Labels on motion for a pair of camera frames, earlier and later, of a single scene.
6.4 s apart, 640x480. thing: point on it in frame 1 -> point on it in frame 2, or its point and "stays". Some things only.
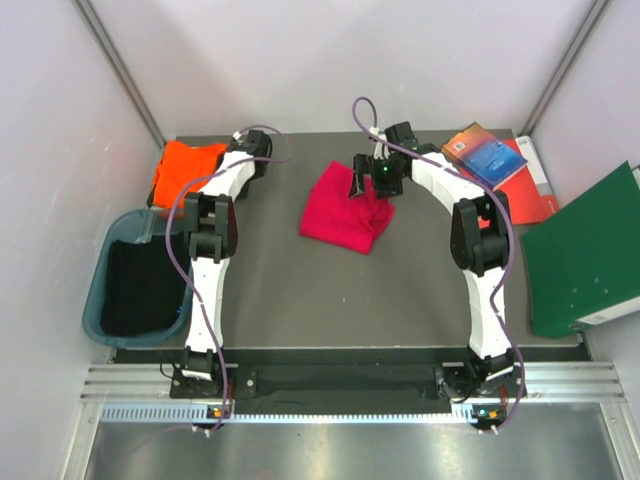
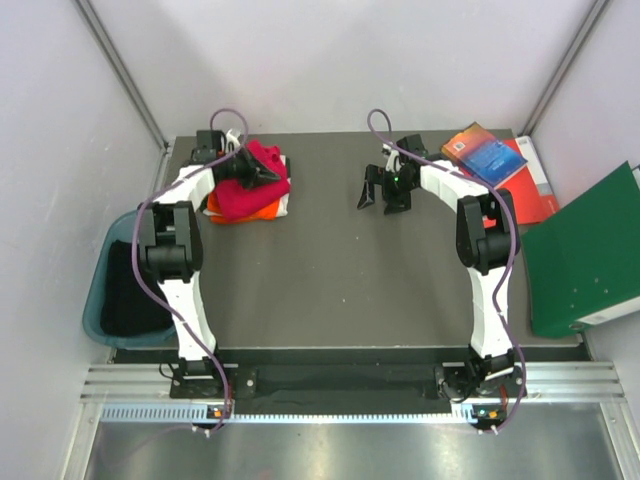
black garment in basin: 143,287 stays
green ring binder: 582,260 stays
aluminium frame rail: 548,383 stays
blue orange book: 482,154 stays
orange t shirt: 181,164 -> 266,212
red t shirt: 329,215 -> 235,200
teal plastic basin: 134,227 stays
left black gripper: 242,192 -> 255,173
